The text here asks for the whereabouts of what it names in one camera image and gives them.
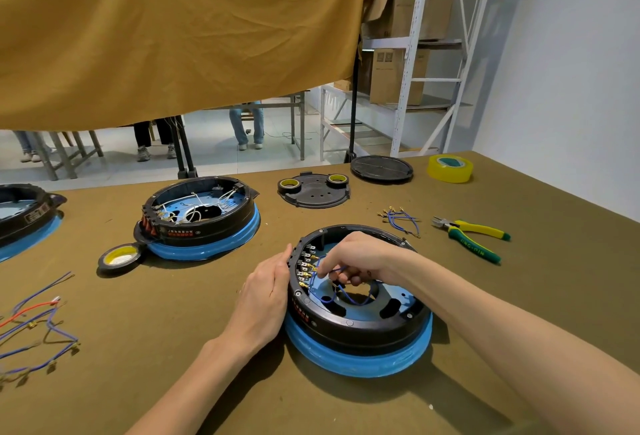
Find tall cardboard box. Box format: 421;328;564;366
369;48;432;106

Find red wire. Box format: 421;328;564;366
0;297;62;329

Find grey metal stool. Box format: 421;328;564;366
31;130;105;181

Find black round plate with holes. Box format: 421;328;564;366
277;172;351;209

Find person's left forearm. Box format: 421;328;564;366
126;337;253;435

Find large open cardboard box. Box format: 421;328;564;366
365;0;457;41

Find person's right hand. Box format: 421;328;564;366
317;231;419;288

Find mustard hanging cloth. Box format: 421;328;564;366
0;0;377;131

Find yellow green handled pliers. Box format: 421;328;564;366
431;216;512;265

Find round black base blue rim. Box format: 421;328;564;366
0;183;68;263
284;224;434;379

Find black upright pole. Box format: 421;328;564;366
344;37;363;164

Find grey metal table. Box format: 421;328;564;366
212;91;307;161

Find black round flat cover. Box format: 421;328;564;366
350;155;414;184

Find large black tape roll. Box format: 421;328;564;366
97;245;147;274

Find single blue wire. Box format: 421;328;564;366
309;264;382;306

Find person's left hand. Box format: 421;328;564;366
220;244;294;358

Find bundle of blue terminal wires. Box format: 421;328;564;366
0;272;81;390
377;206;422;239

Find white metal shelf rack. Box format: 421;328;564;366
320;0;502;162

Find yellow clear tape roll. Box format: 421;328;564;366
427;154;474;183

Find person's right forearm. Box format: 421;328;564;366
402;252;640;435

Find black stand legs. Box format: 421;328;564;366
167;116;199;179

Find round black base white wires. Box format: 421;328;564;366
133;176;262;262

